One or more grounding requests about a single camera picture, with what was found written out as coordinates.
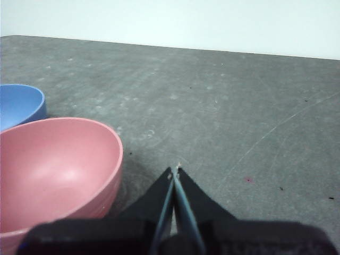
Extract blue ribbed bowl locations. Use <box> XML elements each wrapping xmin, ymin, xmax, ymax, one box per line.
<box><xmin>0</xmin><ymin>84</ymin><xmax>47</xmax><ymax>132</ymax></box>

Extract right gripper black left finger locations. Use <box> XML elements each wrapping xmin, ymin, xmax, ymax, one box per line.
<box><xmin>116</xmin><ymin>166</ymin><xmax>175</xmax><ymax>255</ymax></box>

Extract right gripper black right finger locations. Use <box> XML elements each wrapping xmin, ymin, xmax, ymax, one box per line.
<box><xmin>174</xmin><ymin>167</ymin><xmax>237</xmax><ymax>255</ymax></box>

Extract red ribbed bowl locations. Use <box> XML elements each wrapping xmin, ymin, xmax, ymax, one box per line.
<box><xmin>0</xmin><ymin>117</ymin><xmax>124</xmax><ymax>255</ymax></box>

